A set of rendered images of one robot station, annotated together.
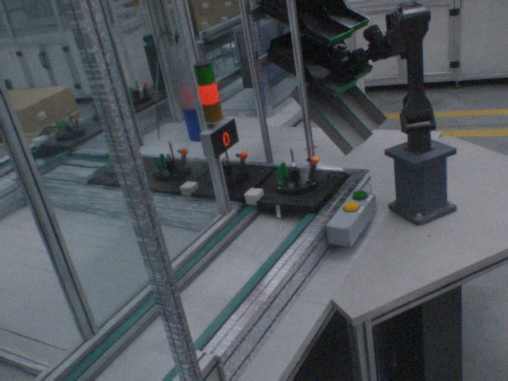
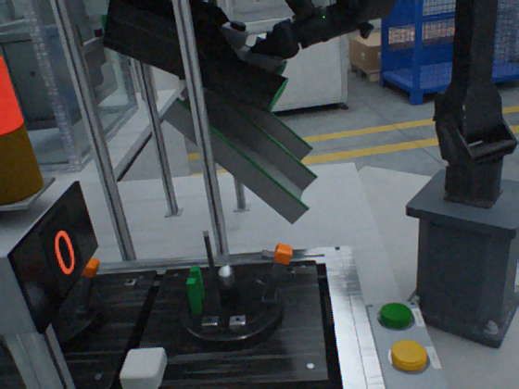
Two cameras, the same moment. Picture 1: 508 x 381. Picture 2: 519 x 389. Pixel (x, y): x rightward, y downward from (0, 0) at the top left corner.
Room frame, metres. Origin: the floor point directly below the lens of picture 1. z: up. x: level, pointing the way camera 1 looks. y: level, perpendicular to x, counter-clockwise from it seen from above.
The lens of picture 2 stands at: (1.08, 0.08, 1.40)
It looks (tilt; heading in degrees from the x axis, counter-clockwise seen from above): 26 degrees down; 331
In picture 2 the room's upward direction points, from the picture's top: 7 degrees counter-clockwise
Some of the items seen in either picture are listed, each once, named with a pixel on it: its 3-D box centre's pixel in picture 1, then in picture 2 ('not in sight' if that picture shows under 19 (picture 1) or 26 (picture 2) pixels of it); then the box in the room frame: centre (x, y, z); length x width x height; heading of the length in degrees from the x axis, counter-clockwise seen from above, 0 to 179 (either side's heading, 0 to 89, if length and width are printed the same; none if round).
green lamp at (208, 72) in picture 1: (205, 75); not in sight; (1.48, 0.07, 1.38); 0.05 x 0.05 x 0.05
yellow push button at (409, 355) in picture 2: (351, 207); (408, 357); (1.38, -0.26, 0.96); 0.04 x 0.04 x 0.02
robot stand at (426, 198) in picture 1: (421, 179); (467, 253); (1.47, -0.49, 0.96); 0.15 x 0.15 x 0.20; 20
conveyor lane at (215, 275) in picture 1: (244, 251); not in sight; (1.34, 0.06, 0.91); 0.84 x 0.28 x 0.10; 145
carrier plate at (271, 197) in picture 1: (296, 188); (234, 319); (1.57, -0.13, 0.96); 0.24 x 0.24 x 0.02; 55
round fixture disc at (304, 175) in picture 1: (295, 182); (232, 308); (1.57, -0.13, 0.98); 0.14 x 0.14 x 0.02
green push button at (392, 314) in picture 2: (359, 196); (396, 317); (1.43, -0.30, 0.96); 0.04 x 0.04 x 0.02
